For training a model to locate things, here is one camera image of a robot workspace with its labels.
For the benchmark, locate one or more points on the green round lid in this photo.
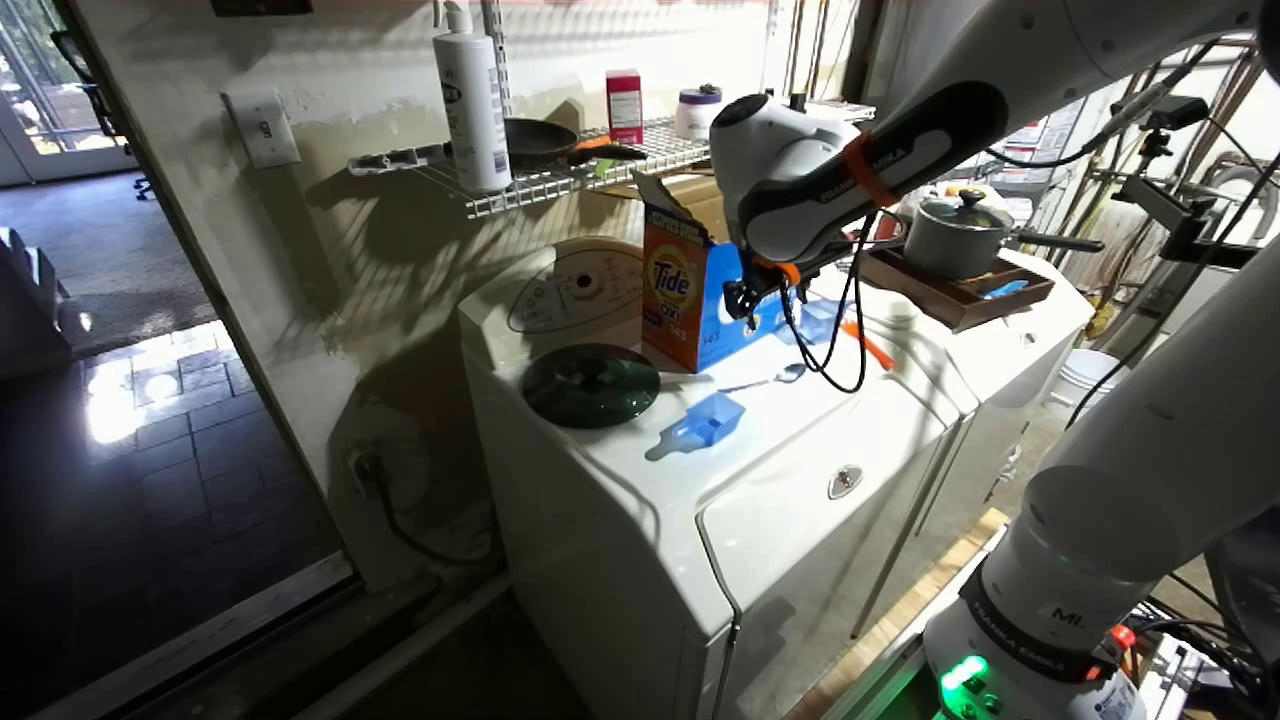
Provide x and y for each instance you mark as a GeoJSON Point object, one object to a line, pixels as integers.
{"type": "Point", "coordinates": [588, 384]}

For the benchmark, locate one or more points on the wooden plank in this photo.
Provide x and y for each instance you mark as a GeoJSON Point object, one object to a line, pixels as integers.
{"type": "Point", "coordinates": [893, 623]}

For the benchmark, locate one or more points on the blue Tide detergent box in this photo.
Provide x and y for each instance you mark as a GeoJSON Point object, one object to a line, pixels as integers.
{"type": "Point", "coordinates": [672, 285]}

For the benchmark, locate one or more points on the black frying pan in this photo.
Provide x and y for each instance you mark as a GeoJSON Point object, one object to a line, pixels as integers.
{"type": "Point", "coordinates": [543, 140]}

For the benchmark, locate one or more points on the tall white bottle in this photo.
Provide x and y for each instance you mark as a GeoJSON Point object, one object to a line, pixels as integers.
{"type": "Point", "coordinates": [472, 105]}

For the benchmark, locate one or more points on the red canister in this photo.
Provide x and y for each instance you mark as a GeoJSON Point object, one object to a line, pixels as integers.
{"type": "Point", "coordinates": [626, 109]}

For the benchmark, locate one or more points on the white wall switch plate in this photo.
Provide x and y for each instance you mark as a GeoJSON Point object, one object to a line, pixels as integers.
{"type": "Point", "coordinates": [264, 129]}

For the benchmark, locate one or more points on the black camera on stand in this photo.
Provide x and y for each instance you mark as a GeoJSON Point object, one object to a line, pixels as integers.
{"type": "Point", "coordinates": [1157, 109]}

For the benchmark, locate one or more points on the glass door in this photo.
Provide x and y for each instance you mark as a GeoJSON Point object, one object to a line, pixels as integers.
{"type": "Point", "coordinates": [44, 95]}

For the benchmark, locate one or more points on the orange spatula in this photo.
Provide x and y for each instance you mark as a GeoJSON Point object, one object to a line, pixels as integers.
{"type": "Point", "coordinates": [873, 349]}

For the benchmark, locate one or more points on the grey pot with lid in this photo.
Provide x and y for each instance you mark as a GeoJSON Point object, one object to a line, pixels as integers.
{"type": "Point", "coordinates": [953, 238]}

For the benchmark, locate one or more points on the small blue plastic piece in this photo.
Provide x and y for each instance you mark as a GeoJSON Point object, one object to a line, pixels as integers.
{"type": "Point", "coordinates": [1005, 290]}

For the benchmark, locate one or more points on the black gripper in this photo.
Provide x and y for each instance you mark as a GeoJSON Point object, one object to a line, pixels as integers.
{"type": "Point", "coordinates": [760, 290]}

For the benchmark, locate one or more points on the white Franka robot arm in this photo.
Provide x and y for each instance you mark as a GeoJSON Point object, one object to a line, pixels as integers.
{"type": "Point", "coordinates": [1173, 454]}

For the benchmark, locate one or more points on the white washing machine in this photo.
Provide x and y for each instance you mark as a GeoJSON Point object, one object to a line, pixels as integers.
{"type": "Point", "coordinates": [643, 535]}

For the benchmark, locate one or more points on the white jar blue lid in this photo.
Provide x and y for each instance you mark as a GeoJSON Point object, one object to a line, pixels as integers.
{"type": "Point", "coordinates": [698, 113]}

